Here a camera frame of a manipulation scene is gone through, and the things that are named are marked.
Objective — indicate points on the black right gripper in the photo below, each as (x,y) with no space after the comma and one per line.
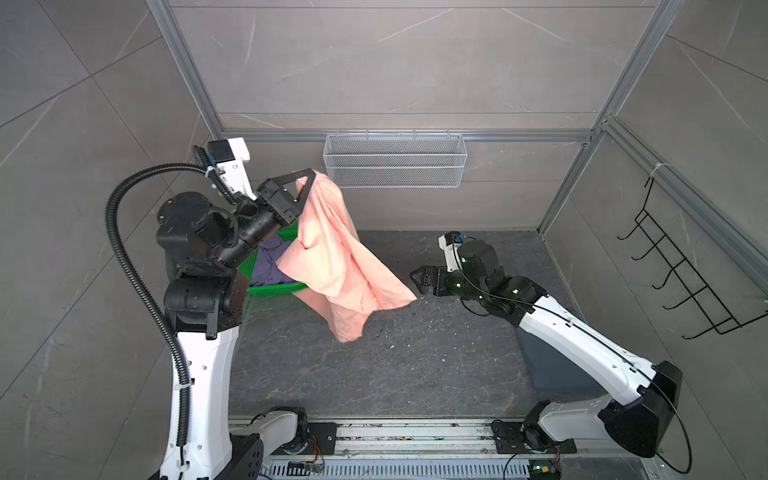
(428,271)

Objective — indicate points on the black wire hook rack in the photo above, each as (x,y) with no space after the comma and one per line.
(697,291)

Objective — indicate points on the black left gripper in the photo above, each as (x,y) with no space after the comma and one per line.
(281,207)

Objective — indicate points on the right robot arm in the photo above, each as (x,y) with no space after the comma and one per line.
(640,399)

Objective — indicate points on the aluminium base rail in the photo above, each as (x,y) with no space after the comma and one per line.
(446,448)

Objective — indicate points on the folded blue-grey t-shirt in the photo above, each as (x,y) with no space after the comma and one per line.
(554,376)

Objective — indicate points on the pink graphic t-shirt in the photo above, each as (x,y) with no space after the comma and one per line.
(345,282)

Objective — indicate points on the green plastic laundry basket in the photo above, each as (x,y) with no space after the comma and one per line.
(289,234)

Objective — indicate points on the purple t-shirt in basket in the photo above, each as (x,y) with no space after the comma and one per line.
(266,271)

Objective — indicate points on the white wire mesh basket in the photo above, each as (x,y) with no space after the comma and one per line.
(395,160)

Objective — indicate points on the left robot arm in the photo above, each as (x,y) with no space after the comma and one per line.
(204,246)

